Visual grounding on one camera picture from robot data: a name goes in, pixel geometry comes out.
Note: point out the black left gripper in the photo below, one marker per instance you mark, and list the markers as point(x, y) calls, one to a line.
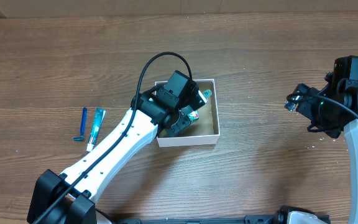
point(182, 122)

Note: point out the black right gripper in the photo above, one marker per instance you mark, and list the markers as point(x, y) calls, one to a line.
point(334, 127)

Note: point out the green floss pack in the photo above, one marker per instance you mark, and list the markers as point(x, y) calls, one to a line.
point(193, 116)

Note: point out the green toothbrush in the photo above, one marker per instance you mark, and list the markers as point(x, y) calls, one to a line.
point(207, 94)

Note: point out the teal toothpaste tube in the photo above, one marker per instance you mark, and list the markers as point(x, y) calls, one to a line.
point(97, 122)

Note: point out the blue pen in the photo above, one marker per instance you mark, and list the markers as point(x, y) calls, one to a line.
point(82, 126)

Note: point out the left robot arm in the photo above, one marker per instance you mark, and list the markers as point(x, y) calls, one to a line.
point(71, 196)

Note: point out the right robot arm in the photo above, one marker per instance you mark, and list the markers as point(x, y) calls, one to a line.
point(345, 74)

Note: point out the white cardboard box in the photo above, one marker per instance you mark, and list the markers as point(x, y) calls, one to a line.
point(204, 131)

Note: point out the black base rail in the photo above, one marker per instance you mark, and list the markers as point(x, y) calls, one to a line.
point(285, 214)

